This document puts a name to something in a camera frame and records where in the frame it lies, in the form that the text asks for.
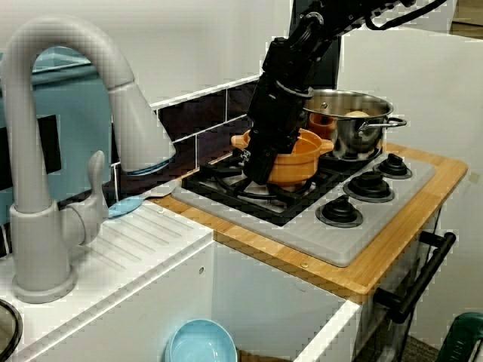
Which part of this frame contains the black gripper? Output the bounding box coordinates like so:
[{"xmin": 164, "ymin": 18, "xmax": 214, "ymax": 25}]
[{"xmin": 243, "ymin": 73, "xmax": 314, "ymax": 186}]

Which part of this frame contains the orange plastic toy pot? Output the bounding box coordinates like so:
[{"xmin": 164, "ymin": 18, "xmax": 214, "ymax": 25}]
[{"xmin": 230, "ymin": 127, "xmax": 335, "ymax": 186}]

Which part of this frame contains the stainless steel cooking pot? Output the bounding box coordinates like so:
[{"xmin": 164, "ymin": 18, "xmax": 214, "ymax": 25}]
[{"xmin": 301, "ymin": 89, "xmax": 408, "ymax": 161}]

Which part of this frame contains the black burner grate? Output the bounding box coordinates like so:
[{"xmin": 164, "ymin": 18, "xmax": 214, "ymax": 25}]
[{"xmin": 180, "ymin": 149, "xmax": 384, "ymax": 227}]

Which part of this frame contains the black stove knob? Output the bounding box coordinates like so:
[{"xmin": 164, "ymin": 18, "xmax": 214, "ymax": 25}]
[
  {"xmin": 342, "ymin": 170, "xmax": 392, "ymax": 201},
  {"xmin": 315, "ymin": 195, "xmax": 364, "ymax": 229},
  {"xmin": 372, "ymin": 153, "xmax": 414, "ymax": 179}
]

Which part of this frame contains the grey toy stove plate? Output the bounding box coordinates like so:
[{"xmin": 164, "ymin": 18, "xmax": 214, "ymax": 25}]
[{"xmin": 171, "ymin": 150, "xmax": 437, "ymax": 268}]

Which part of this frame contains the black upright panel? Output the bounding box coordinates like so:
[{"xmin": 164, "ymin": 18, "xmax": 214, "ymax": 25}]
[{"xmin": 288, "ymin": 0, "xmax": 343, "ymax": 91}]

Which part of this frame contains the white sink cabinet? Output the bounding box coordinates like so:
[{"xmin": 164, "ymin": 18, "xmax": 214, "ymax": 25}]
[{"xmin": 0, "ymin": 205, "xmax": 363, "ymax": 362}]

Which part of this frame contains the blue spatula utensil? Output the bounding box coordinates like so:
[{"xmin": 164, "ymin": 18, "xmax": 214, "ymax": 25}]
[{"xmin": 107, "ymin": 179, "xmax": 179, "ymax": 219}]

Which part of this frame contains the light blue bowl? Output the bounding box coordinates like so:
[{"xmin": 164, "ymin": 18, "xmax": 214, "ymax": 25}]
[{"xmin": 164, "ymin": 318, "xmax": 238, "ymax": 362}]

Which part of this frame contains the teal box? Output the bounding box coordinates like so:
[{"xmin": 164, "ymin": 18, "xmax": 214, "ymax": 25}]
[{"xmin": 0, "ymin": 47, "xmax": 114, "ymax": 197}]

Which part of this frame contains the grey toy faucet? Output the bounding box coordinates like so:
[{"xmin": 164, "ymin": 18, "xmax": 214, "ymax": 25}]
[{"xmin": 0, "ymin": 14, "xmax": 177, "ymax": 305}]

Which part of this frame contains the green clamp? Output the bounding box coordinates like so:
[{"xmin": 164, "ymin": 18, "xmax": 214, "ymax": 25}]
[{"xmin": 437, "ymin": 311, "xmax": 483, "ymax": 362}]

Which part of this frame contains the black oven door handle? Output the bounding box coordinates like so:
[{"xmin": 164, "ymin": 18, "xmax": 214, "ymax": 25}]
[{"xmin": 373, "ymin": 230, "xmax": 457, "ymax": 324}]

